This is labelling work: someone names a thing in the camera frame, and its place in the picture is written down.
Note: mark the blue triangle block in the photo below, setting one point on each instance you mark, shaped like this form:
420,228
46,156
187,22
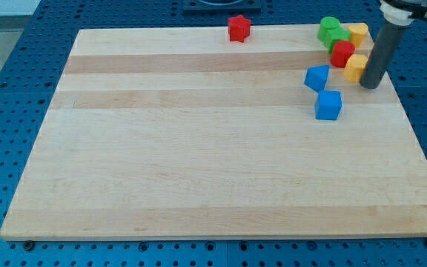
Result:
317,77

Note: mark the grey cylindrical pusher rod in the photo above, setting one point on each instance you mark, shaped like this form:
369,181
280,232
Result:
385,46

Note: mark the red star block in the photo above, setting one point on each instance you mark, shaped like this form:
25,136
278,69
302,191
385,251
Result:
239,28

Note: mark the yellow heart block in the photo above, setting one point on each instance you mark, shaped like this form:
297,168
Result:
358,32

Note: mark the light wooden board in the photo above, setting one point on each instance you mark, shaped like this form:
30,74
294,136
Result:
176,133

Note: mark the red cylinder block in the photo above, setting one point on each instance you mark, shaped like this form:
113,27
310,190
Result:
341,53

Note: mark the yellow hexagon block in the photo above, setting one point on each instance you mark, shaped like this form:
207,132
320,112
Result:
354,67

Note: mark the blue cube block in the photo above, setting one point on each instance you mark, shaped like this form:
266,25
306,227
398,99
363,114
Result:
328,105

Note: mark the green star block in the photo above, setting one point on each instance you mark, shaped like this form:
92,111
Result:
332,36

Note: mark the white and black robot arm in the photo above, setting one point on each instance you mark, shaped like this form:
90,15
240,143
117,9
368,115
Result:
404,12

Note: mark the green cylinder block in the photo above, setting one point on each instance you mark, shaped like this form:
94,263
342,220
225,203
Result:
327,23

